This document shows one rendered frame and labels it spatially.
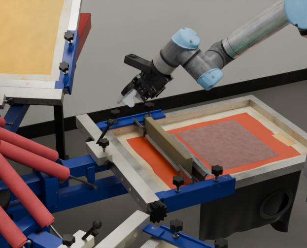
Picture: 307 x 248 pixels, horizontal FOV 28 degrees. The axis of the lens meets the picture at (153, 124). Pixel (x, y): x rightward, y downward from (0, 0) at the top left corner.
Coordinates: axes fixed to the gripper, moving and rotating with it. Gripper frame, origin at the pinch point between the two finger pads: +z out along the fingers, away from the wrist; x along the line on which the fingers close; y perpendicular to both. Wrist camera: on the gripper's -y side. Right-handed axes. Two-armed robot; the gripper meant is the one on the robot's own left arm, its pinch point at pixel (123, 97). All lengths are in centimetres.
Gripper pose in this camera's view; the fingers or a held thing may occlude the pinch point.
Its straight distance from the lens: 205.9
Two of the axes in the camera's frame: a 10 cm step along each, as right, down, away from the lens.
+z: -5.7, 5.5, 6.1
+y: 5.9, 7.9, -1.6
